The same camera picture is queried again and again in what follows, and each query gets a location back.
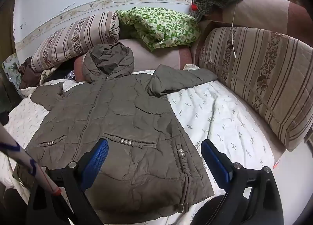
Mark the white leaf print bed sheet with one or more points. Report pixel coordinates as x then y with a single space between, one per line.
215 117

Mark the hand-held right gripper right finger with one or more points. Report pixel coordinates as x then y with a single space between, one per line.
215 163

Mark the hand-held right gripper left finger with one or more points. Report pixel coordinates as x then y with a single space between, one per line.
97 156

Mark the small striped floral cushion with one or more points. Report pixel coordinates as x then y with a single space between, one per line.
73 36

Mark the olive hooded puffer jacket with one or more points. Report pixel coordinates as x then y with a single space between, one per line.
122 107

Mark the green patterned quilt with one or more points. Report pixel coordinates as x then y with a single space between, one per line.
161 26

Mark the tan brown sofa backrest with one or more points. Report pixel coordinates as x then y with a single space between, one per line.
269 12

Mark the large striped floral cushion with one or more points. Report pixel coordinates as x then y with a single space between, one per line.
264 75

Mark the brown crumpled cloth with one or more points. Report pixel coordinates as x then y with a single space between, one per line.
29 73

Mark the small red object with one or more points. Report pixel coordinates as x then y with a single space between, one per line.
194 7

